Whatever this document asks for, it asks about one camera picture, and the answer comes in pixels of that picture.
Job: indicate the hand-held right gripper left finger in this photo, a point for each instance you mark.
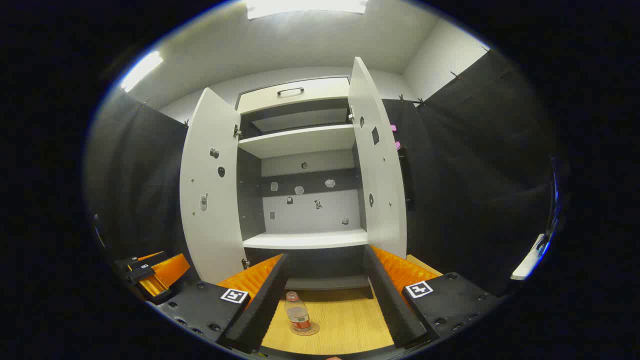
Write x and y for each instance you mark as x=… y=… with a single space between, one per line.
x=265 y=300

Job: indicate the black backdrop cloth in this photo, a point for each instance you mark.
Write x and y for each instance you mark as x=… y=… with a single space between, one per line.
x=135 y=175
x=475 y=175

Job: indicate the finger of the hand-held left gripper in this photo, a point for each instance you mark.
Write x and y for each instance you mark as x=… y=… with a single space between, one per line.
x=170 y=270
x=131 y=263

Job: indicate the long ceiling light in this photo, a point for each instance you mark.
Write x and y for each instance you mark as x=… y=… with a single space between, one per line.
x=141 y=71
x=305 y=6

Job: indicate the white cabinet drawer front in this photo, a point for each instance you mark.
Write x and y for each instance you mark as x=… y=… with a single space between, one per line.
x=320 y=91

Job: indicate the clear plastic water bottle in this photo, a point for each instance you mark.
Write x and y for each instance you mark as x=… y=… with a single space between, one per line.
x=298 y=315

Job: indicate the round wooden coaster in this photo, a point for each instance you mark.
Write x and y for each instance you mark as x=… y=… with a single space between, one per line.
x=314 y=330

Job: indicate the white cabinet shelf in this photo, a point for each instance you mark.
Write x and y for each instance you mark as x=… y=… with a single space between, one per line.
x=300 y=140
x=305 y=239

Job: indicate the white cabinet door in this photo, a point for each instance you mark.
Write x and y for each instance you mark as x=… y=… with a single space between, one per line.
x=380 y=190
x=210 y=235

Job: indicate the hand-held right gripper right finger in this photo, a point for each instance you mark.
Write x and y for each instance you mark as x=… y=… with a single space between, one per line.
x=390 y=300

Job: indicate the white cabinet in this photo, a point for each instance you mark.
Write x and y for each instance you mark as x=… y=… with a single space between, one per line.
x=310 y=215

